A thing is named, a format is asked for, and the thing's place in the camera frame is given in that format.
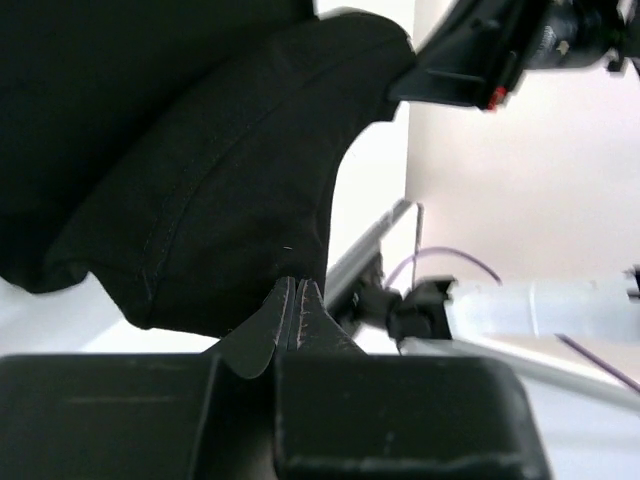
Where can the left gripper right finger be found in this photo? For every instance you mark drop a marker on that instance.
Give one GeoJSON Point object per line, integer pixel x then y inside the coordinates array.
{"type": "Point", "coordinates": [343, 414]}

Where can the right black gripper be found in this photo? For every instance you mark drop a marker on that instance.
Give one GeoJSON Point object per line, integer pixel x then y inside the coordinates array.
{"type": "Point", "coordinates": [472, 56]}

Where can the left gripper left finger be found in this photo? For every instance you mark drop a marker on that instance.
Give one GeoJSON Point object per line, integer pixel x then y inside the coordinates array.
{"type": "Point", "coordinates": [208, 415]}

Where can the black skirt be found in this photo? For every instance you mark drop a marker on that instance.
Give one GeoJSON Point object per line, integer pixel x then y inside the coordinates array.
{"type": "Point", "coordinates": [184, 153]}

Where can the front aluminium rail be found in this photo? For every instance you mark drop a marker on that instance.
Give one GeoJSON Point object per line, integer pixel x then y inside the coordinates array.
{"type": "Point", "coordinates": [574, 336]}

